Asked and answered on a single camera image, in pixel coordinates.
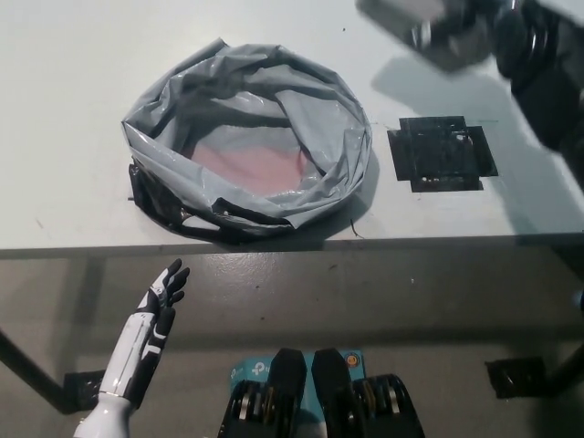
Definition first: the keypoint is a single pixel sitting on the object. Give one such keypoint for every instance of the robot left white black hand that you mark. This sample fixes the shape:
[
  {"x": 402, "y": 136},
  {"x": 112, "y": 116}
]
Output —
[{"x": 141, "y": 333}]

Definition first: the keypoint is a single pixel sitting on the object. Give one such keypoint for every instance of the robot left black torso block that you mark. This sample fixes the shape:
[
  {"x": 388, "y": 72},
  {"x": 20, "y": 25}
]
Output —
[{"x": 287, "y": 378}]

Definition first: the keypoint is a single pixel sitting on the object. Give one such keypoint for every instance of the teal TP-Link box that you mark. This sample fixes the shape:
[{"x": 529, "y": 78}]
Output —
[{"x": 248, "y": 369}]

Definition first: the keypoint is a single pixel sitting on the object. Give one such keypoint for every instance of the black tape patch on table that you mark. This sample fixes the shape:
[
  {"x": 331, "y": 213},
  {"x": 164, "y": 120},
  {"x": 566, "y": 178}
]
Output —
[{"x": 438, "y": 155}]

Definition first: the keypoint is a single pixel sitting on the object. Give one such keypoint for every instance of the small grey rectangular basket container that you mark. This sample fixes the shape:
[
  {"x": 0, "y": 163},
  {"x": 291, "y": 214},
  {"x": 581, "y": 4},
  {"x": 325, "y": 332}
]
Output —
[{"x": 388, "y": 16}]

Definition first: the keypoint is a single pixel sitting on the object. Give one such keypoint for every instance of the grey black plastic bag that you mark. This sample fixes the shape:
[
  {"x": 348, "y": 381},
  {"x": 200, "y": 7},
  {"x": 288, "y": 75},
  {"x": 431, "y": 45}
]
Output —
[{"x": 173, "y": 155}]

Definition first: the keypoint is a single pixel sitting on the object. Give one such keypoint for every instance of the black metal table leg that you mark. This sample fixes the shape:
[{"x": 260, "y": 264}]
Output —
[{"x": 32, "y": 372}]

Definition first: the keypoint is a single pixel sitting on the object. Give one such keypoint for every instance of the pink flat sheet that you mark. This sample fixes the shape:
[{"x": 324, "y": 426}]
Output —
[{"x": 251, "y": 164}]

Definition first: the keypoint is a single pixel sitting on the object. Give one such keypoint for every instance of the robot right black white hand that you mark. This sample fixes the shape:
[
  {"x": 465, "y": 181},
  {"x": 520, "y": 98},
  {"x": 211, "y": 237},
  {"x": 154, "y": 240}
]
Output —
[{"x": 470, "y": 36}]

